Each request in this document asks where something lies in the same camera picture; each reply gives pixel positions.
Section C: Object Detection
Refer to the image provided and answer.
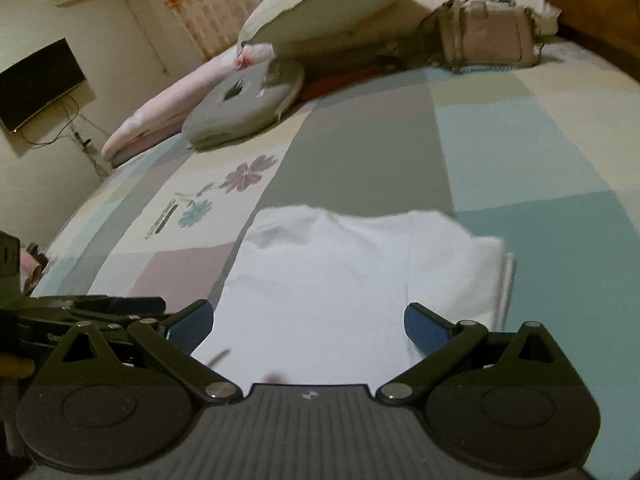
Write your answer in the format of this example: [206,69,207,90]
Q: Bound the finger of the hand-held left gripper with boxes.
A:
[70,296,167,315]
[75,313,146,328]

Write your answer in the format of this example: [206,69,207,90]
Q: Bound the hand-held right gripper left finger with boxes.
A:
[50,299,246,406]

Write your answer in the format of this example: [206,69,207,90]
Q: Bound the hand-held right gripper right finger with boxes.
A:
[375,302,571,406]

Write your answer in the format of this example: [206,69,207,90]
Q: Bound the white printed long-sleeve shirt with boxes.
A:
[192,205,516,396]

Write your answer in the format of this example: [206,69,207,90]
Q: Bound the bed with patchwork sheet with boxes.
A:
[30,35,640,480]

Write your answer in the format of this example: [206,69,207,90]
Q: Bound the pink floral rolled quilt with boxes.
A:
[101,42,275,168]

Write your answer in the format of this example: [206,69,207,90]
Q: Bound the grey dimpled cushion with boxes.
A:
[182,59,305,148]

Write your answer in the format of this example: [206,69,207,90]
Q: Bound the black television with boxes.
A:
[0,37,87,133]

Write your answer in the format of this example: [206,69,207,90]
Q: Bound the orange cloth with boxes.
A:
[300,62,396,103]

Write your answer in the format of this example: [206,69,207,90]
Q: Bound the pink handbag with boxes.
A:
[417,0,546,73]

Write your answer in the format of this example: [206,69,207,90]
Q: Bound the patterned beige orange curtain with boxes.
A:
[142,0,441,61]

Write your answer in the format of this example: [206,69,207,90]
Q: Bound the cream pillow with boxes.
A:
[237,0,431,58]

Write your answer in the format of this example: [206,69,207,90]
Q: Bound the wooden headboard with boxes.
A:
[485,0,640,81]

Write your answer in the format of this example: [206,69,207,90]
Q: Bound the black television cable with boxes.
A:
[20,95,81,148]

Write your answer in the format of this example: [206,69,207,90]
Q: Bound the thin wall cord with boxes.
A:
[122,0,168,73]

